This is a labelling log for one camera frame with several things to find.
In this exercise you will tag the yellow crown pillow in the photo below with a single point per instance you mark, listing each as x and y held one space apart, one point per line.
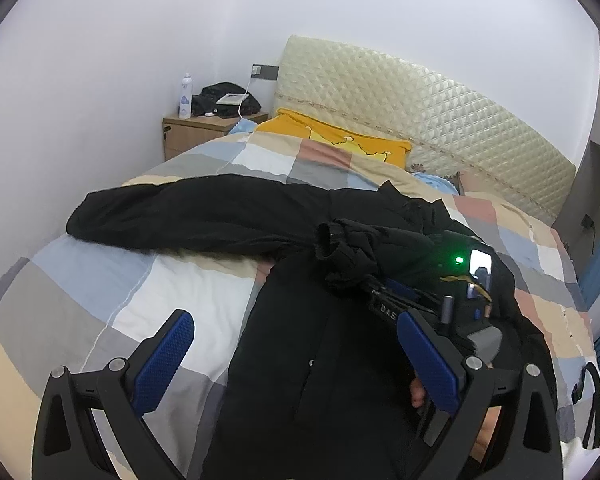
292 123

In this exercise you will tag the beige pillow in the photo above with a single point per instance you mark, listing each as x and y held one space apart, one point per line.
475 183

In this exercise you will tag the cream quilted headboard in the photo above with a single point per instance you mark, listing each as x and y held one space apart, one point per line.
451 127

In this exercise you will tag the person's right hand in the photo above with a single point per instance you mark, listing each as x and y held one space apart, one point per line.
418 398

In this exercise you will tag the black puffer jacket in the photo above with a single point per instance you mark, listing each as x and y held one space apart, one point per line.
319 384

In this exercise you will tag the plaid patchwork duvet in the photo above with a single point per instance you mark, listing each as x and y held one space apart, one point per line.
81 305

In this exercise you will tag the wall power outlet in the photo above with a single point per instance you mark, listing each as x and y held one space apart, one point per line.
264 72

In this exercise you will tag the wooden nightstand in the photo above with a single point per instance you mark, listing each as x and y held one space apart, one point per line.
182 134

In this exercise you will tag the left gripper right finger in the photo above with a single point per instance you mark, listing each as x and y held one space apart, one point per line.
525 441

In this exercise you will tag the light blue pillow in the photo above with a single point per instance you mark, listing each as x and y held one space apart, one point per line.
438 183

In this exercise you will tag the black bag on nightstand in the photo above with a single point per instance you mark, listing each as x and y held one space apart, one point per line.
225 100

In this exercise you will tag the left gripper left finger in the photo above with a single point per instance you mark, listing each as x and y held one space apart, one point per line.
67 442

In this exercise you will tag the white spray bottle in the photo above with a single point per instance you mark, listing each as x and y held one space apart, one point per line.
185 101

